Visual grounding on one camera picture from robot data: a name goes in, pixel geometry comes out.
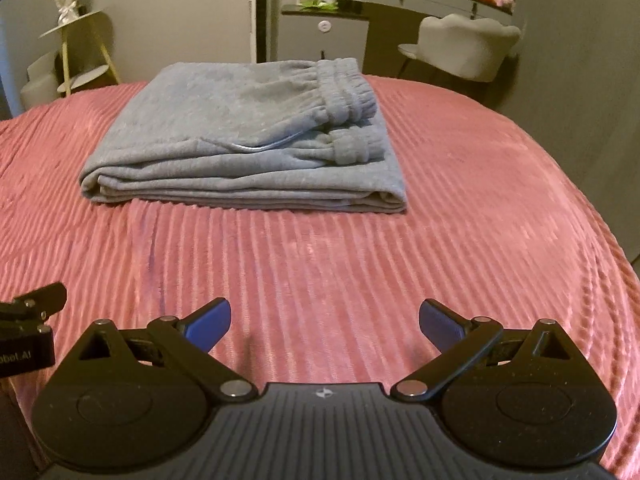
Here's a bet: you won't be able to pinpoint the pink ribbed bedspread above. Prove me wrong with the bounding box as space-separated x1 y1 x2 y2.
1 77 639 479

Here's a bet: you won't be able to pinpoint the grey fleece pants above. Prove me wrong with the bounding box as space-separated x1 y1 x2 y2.
79 58 408 214

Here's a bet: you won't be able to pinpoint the yellow legged side table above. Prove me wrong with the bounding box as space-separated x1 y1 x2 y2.
38 9 122 98

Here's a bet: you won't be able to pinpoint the grey drawer cabinet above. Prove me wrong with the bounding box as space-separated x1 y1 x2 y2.
274 4 369 67

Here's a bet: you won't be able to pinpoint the grey curtain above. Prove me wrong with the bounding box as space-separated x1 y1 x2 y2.
499 0 639 261

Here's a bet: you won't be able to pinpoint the white plush chair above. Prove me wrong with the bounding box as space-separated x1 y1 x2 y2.
397 13 522 84

